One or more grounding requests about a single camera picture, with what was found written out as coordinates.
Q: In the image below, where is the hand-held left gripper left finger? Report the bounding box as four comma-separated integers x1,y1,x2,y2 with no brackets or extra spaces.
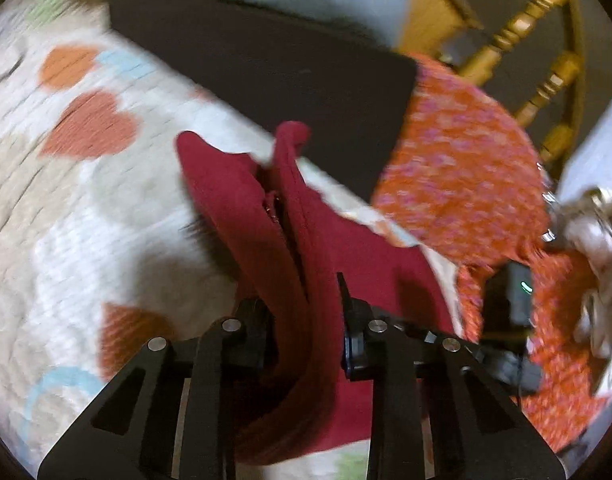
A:
37,298,279,480

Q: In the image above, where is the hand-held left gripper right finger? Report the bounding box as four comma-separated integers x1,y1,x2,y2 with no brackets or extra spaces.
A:
336,272,567,480

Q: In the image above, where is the dark red knit garment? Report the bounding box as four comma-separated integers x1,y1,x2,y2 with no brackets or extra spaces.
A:
176,121,459,466

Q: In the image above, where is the pale patterned cloth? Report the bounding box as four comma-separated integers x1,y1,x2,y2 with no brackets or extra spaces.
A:
541,187,612,396

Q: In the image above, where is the orange floral cloth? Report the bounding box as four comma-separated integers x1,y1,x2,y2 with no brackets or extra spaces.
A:
373,55,612,453

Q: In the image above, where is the heart print quilted blanket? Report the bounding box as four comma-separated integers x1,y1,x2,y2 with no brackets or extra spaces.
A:
0,0,487,480

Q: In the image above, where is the black mat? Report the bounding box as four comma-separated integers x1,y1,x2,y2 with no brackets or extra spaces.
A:
108,0,419,201

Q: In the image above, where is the wooden chair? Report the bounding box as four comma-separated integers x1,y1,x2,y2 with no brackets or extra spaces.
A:
398,0,587,166

